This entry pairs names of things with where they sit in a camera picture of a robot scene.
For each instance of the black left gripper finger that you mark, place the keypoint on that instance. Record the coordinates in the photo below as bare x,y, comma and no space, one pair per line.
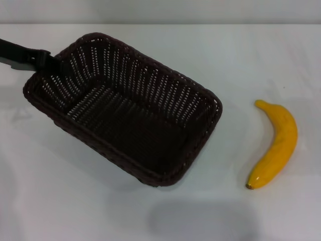
42,61

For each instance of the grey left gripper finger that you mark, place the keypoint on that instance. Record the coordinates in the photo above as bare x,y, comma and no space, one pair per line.
20,65

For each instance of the dark brown woven basket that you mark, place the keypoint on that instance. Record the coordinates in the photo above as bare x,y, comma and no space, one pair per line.
130,130

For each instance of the yellow banana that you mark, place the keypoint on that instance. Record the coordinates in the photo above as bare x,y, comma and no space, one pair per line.
283,140

